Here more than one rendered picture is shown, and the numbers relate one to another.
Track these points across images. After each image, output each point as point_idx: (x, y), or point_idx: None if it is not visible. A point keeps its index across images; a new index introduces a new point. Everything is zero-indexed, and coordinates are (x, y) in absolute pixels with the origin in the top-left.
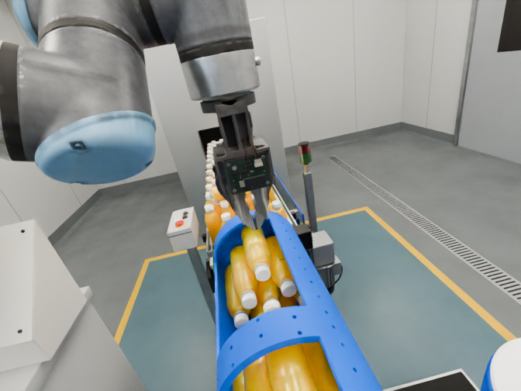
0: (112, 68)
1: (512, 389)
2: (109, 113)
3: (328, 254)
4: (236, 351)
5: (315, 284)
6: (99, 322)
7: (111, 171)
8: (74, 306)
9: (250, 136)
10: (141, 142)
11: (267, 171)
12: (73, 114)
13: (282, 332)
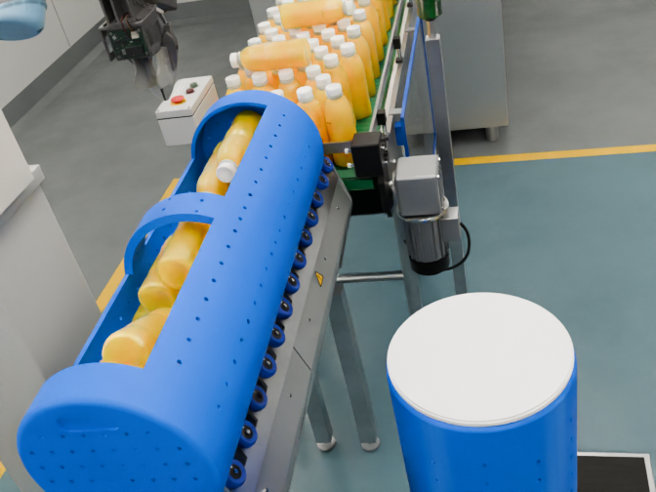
0: None
1: (420, 324)
2: (10, 2)
3: (426, 197)
4: (143, 221)
5: (260, 185)
6: (51, 217)
7: (16, 34)
8: (19, 180)
9: (130, 11)
10: (28, 19)
11: (144, 43)
12: None
13: (182, 208)
